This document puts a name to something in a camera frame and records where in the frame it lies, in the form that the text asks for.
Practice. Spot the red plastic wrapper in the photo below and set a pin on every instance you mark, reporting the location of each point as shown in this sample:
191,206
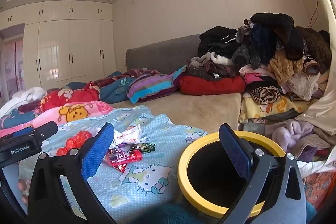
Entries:
74,141

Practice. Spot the red garment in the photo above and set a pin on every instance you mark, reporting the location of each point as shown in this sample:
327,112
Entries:
210,86

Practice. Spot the grey headboard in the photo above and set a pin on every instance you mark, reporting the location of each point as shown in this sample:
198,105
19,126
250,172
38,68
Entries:
162,56

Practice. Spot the black jacket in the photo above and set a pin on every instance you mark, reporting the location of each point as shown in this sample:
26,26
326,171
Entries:
215,40

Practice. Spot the lilac fleece cloth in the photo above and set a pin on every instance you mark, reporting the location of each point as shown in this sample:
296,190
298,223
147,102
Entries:
288,134

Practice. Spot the navy fuzzy garment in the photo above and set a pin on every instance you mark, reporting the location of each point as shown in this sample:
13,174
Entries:
262,40

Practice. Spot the red snack tube packet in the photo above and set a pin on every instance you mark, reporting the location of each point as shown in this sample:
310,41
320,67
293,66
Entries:
126,157

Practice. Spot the white fleece garment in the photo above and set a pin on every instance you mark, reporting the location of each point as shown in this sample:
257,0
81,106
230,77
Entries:
221,59

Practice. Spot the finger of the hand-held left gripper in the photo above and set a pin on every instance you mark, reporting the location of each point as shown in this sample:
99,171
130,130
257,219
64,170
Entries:
39,130

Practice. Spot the green black snack wrapper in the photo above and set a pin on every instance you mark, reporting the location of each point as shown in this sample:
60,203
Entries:
143,147

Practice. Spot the pink bear printed blanket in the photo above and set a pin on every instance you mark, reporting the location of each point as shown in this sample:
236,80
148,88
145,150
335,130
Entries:
73,113

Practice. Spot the white cloth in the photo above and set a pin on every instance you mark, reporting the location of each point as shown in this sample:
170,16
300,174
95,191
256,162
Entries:
31,94

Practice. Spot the yellow cat printed blanket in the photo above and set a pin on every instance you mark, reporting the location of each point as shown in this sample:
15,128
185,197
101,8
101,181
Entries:
278,108

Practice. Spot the person's left hand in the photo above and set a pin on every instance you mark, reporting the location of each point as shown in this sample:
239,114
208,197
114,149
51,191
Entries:
21,185

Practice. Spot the yellow rimmed black bin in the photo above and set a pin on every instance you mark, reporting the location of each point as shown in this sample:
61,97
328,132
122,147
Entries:
204,138

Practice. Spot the purple foil wrapper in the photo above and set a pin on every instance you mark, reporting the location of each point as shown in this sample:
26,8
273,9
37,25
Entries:
119,146

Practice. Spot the orange patterned cloth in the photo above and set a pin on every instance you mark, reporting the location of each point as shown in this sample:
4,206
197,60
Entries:
320,184

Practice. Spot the pink garment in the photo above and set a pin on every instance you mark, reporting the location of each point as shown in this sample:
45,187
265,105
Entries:
254,78

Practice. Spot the white wardrobe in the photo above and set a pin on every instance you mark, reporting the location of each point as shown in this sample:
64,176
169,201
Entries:
65,43

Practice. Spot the tiger striped cloth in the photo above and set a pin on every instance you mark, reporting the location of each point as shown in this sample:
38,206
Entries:
263,95

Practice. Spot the red foil wrapper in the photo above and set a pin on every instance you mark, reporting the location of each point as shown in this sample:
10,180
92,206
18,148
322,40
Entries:
122,167

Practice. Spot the striped pillow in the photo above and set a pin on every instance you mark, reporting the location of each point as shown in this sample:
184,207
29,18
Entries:
152,87

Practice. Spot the maroon floral blanket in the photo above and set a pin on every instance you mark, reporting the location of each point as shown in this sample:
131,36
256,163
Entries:
141,73

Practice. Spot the tan fuzzy garment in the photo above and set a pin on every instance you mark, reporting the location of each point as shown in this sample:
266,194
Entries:
283,69

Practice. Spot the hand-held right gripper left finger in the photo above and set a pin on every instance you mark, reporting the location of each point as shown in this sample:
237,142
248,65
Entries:
98,150

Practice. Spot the black plush garment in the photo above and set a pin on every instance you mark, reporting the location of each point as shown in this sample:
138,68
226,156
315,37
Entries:
275,22

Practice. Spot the cream fleece garment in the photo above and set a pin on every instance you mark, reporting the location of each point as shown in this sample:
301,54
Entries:
302,87

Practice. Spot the red floral quilt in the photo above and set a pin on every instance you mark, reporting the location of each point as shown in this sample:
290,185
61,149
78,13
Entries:
78,96

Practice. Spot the pink printed curtain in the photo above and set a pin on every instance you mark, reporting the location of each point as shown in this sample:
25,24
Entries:
10,69

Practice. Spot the white snack wrapper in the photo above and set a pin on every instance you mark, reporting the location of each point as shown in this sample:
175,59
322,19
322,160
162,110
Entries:
128,136

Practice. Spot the brown plush garment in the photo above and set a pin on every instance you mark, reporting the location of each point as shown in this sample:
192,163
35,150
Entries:
315,48

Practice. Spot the dark teal cloth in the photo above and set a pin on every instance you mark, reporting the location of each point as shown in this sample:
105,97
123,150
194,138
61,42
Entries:
168,216

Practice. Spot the beige bed sheet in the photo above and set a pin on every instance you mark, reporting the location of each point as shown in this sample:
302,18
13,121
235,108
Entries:
197,108

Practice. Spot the grey dotted garment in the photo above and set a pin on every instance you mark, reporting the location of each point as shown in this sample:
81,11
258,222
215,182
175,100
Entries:
241,56

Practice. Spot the blue leaf printed quilt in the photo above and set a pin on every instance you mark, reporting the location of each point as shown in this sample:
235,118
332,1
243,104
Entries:
115,90

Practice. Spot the light blue cat printed blanket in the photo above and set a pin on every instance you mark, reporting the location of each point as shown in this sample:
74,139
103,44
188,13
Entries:
147,187

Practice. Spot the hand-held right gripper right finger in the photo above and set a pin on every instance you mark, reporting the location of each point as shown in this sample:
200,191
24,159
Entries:
235,150

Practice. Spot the dark maroon folded garment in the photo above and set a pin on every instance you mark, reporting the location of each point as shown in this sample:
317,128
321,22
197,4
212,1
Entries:
210,69

